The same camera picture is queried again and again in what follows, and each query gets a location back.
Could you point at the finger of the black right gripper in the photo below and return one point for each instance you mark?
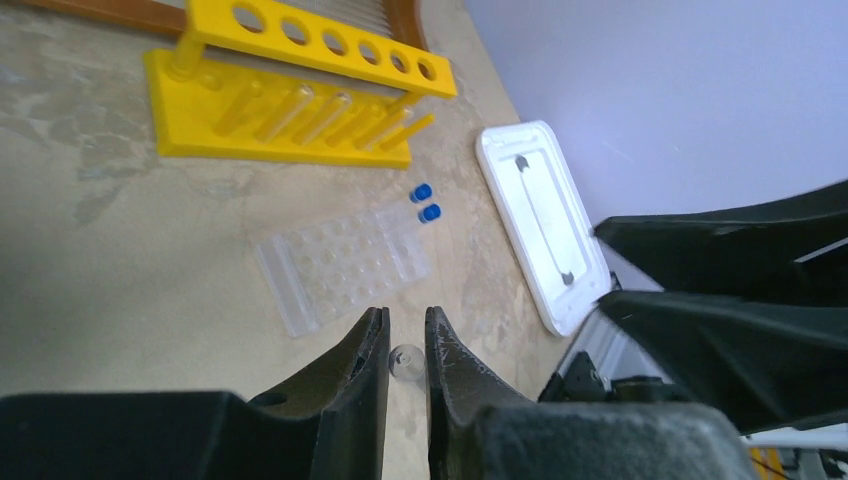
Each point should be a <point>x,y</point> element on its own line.
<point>791,251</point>

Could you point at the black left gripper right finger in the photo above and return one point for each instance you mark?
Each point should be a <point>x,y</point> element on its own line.
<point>482,428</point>

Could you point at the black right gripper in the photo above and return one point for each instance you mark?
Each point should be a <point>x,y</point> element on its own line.
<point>764,366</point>

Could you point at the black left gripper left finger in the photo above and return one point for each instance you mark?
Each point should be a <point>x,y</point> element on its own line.
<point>327,421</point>

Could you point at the clear well plate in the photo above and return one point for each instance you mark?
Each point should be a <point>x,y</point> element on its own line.
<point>322,272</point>

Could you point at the blue capped vial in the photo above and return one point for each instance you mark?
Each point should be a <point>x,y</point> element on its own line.
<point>429,213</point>
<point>421,193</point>

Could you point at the white plastic tray lid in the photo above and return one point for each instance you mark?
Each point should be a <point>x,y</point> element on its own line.
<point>546,222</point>

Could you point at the yellow test tube rack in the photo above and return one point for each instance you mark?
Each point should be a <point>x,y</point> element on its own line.
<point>207,108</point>

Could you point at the wooden three-tier shelf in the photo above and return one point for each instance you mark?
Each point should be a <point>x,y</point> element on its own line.
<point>398,20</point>

